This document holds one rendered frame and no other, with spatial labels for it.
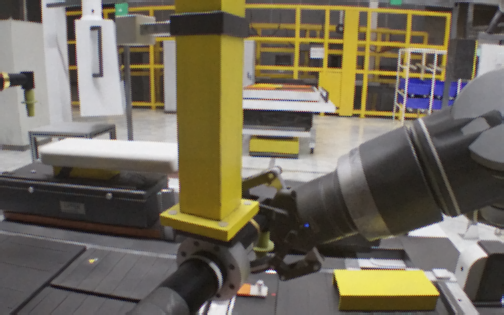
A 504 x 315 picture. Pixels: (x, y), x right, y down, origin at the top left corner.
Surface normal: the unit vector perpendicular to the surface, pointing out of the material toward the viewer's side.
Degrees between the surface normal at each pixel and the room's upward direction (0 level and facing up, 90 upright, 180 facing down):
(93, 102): 90
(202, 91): 90
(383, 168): 59
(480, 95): 54
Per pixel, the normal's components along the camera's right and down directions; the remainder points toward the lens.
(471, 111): -0.65, -0.40
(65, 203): -0.13, 0.25
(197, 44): -0.39, 0.23
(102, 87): 0.30, 0.25
